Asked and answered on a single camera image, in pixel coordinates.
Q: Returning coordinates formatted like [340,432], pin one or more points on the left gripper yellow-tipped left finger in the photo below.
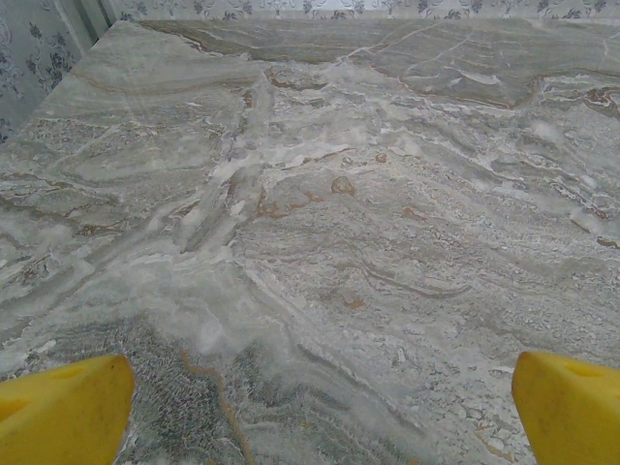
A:
[63,412]

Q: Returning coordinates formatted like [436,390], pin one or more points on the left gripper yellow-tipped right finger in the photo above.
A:
[571,412]

